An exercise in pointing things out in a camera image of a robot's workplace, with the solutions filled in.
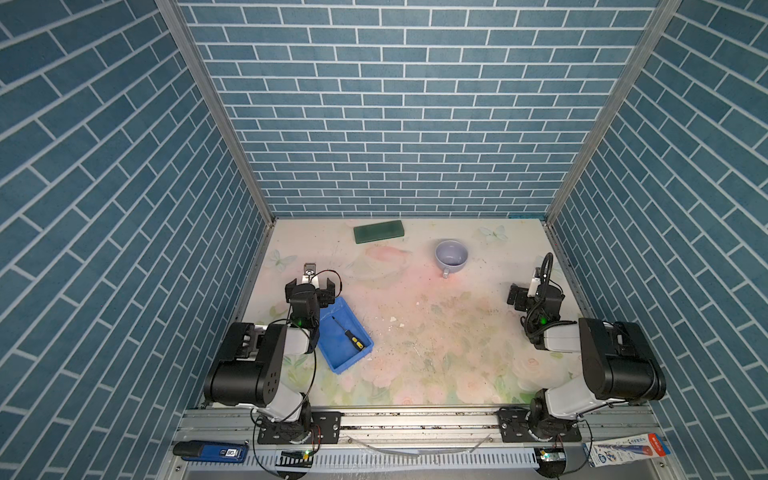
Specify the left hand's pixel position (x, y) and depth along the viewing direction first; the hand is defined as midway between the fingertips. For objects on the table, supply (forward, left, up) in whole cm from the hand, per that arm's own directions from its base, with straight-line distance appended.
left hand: (312, 278), depth 93 cm
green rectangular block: (+28, -20, -9) cm, 36 cm away
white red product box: (-46, -75, -5) cm, 88 cm away
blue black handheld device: (-44, +17, -4) cm, 47 cm away
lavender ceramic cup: (+12, -46, -4) cm, 48 cm away
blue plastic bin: (-19, -9, -8) cm, 23 cm away
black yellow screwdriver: (-18, -14, -6) cm, 24 cm away
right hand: (-2, -69, -1) cm, 69 cm away
